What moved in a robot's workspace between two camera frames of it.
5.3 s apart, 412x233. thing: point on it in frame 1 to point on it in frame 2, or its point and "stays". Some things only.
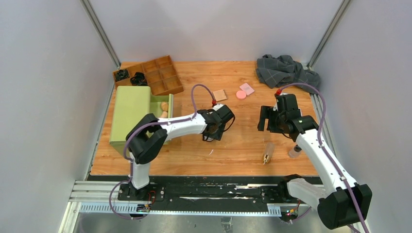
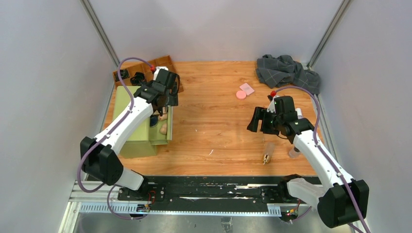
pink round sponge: [241, 95] stays
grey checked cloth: [283, 71] stays
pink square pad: [247, 89] stays
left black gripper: [218, 135] to [173, 97]
